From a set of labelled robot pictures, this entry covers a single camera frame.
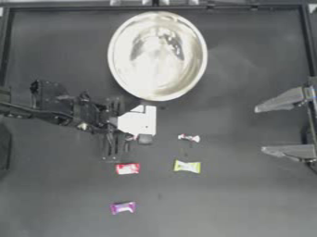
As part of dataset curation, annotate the red candy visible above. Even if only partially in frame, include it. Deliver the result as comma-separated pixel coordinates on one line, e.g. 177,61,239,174
113,162,141,176

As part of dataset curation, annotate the green candy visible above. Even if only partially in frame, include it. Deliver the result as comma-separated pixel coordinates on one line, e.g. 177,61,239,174
172,159,201,174

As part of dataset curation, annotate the steel bowl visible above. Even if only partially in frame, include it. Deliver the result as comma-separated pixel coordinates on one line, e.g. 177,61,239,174
106,11,208,102

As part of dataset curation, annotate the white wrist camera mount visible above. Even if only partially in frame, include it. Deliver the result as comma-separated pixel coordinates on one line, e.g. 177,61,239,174
116,105,159,137

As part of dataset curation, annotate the purple candy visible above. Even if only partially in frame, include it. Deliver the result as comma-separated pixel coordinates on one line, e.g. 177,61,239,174
108,201,137,216

